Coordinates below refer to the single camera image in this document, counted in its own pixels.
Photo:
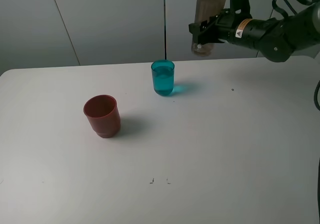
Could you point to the teal transparent plastic cup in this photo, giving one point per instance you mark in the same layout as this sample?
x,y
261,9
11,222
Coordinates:
x,y
163,77

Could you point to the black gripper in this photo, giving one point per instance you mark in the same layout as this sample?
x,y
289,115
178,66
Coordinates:
x,y
223,28

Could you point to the brown transparent water bottle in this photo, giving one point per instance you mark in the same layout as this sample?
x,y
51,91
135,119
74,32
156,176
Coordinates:
x,y
204,10

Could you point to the red plastic cup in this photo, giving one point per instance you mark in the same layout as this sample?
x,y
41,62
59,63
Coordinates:
x,y
103,115

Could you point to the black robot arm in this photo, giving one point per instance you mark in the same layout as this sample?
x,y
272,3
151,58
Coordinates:
x,y
275,39

